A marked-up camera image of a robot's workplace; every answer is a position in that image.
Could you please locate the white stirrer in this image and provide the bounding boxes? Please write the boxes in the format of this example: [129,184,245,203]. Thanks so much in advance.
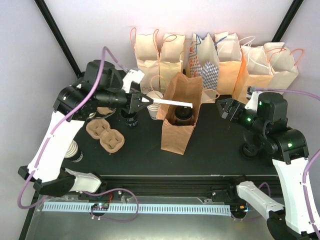
[152,98,193,108]

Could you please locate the black cup lid stack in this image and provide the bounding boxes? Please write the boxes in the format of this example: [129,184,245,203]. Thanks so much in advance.
[240,143,259,159]

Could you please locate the brown kraft paper bag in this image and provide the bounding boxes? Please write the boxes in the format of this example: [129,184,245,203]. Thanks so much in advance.
[149,71,221,156]

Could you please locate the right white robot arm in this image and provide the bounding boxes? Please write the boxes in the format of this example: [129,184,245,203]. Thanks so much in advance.
[216,89,320,240]

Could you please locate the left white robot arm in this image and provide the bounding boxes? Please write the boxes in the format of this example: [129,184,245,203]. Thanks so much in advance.
[18,59,153,200]

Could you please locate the stacked pulp cup carriers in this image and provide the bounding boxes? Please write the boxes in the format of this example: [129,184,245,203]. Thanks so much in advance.
[96,107,116,119]

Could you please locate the black paper cup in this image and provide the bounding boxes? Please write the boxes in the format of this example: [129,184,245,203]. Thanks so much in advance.
[120,109,138,128]

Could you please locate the white paper cup stack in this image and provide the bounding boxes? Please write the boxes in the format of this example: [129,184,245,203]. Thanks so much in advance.
[147,90,163,120]

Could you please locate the orange white paper bag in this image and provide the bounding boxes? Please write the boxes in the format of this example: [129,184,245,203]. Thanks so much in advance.
[214,31,242,95]

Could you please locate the blue patterned paper bag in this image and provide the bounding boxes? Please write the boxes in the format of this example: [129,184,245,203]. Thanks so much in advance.
[185,33,220,90]

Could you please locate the white cream logo bag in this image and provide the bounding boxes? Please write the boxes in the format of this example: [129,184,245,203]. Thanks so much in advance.
[263,42,304,90]

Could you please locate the tilted paper cup stack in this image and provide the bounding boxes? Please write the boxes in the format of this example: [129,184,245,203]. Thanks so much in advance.
[64,140,83,163]

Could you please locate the cream paper bag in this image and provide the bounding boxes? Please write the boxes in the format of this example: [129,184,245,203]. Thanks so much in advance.
[159,33,186,94]

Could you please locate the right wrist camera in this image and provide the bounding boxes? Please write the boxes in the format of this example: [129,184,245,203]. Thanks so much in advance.
[244,86,261,113]

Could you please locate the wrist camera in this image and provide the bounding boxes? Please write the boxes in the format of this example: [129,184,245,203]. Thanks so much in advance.
[121,68,145,94]
[244,86,261,113]

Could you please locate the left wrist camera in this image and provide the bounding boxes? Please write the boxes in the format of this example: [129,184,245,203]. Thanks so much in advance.
[121,68,145,94]

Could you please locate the white slotted cable duct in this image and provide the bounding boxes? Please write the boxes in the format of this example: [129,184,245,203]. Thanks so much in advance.
[42,202,231,217]

